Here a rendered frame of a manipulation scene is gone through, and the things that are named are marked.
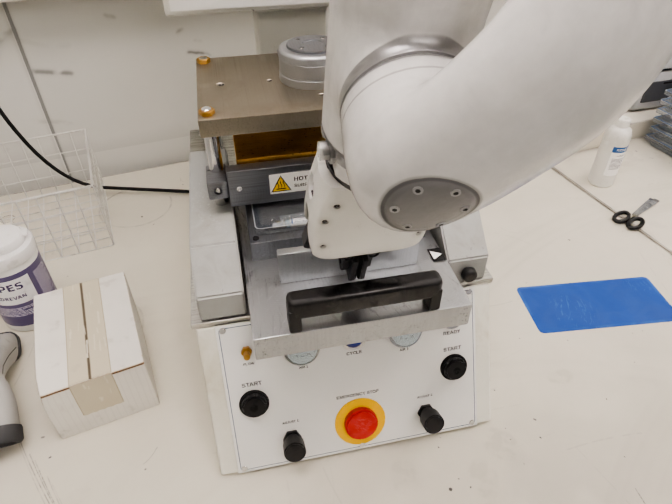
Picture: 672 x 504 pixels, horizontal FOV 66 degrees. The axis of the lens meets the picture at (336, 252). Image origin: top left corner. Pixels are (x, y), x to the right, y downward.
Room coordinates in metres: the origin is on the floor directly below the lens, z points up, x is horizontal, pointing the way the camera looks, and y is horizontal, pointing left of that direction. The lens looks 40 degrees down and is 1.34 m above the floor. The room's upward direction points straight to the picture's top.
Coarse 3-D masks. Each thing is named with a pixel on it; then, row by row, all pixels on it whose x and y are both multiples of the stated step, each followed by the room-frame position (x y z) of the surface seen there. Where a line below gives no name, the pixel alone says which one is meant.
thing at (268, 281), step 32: (288, 256) 0.40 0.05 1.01; (384, 256) 0.42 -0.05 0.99; (416, 256) 0.43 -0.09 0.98; (256, 288) 0.39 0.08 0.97; (288, 288) 0.39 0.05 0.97; (448, 288) 0.39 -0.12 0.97; (256, 320) 0.34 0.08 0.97; (320, 320) 0.34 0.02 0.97; (352, 320) 0.34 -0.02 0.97; (384, 320) 0.34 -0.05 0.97; (416, 320) 0.35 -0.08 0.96; (448, 320) 0.36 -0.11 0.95; (256, 352) 0.32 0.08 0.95; (288, 352) 0.32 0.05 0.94
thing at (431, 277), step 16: (416, 272) 0.37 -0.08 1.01; (432, 272) 0.37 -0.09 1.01; (320, 288) 0.35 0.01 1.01; (336, 288) 0.35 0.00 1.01; (352, 288) 0.35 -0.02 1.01; (368, 288) 0.35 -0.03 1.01; (384, 288) 0.35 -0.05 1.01; (400, 288) 0.35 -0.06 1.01; (416, 288) 0.35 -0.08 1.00; (432, 288) 0.35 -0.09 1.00; (288, 304) 0.33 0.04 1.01; (304, 304) 0.33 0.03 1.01; (320, 304) 0.33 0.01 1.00; (336, 304) 0.33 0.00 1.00; (352, 304) 0.34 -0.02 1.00; (368, 304) 0.34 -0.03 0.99; (384, 304) 0.34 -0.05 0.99; (432, 304) 0.36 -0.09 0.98; (288, 320) 0.33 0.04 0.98
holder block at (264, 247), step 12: (252, 216) 0.48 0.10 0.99; (252, 228) 0.46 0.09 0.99; (252, 240) 0.44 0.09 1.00; (264, 240) 0.44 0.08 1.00; (276, 240) 0.44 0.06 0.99; (288, 240) 0.44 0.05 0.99; (300, 240) 0.44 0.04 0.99; (252, 252) 0.43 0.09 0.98; (264, 252) 0.43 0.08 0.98; (276, 252) 0.44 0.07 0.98
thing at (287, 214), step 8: (288, 200) 0.50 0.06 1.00; (296, 200) 0.50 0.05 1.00; (304, 200) 0.50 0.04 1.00; (256, 208) 0.48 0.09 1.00; (264, 208) 0.48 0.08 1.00; (272, 208) 0.48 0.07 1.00; (280, 208) 0.48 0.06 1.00; (288, 208) 0.48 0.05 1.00; (296, 208) 0.48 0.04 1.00; (256, 216) 0.47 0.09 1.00; (264, 216) 0.47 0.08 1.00; (272, 216) 0.47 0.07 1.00; (280, 216) 0.47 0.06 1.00; (288, 216) 0.47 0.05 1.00; (296, 216) 0.47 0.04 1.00; (304, 216) 0.47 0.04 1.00; (256, 224) 0.45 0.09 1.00; (264, 224) 0.45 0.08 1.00; (272, 224) 0.45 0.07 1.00; (280, 224) 0.45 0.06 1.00; (288, 224) 0.45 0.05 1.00
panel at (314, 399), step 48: (240, 336) 0.37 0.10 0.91; (432, 336) 0.40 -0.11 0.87; (240, 384) 0.35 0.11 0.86; (288, 384) 0.36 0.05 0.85; (336, 384) 0.36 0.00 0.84; (384, 384) 0.37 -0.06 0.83; (432, 384) 0.38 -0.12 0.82; (240, 432) 0.32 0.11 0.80; (336, 432) 0.34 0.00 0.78; (384, 432) 0.34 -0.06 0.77
